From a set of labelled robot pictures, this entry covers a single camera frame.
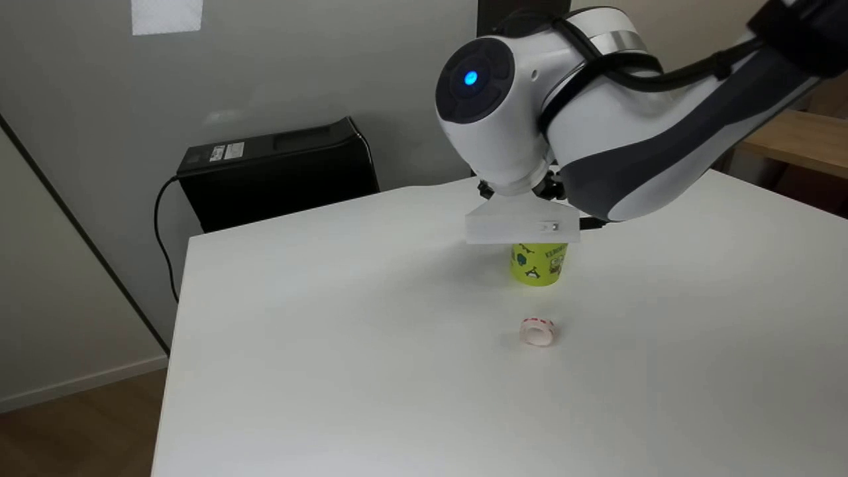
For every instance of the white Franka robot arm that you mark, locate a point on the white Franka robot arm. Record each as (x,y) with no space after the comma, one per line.
(618,142)

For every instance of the yellow green printed mug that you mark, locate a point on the yellow green printed mug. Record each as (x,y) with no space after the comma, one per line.
(536,266)

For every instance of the white wrist mounting plate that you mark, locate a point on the white wrist mounting plate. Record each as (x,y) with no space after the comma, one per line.
(522,227)

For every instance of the black computer tower with label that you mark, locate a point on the black computer tower with label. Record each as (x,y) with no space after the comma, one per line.
(274,176)

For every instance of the dark shelf cabinet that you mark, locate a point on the dark shelf cabinet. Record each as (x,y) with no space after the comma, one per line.
(514,14)

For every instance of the wooden side table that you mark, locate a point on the wooden side table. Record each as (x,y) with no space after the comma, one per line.
(812,148)

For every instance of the white paper sheet on wall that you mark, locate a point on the white paper sheet on wall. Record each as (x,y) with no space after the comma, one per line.
(166,17)

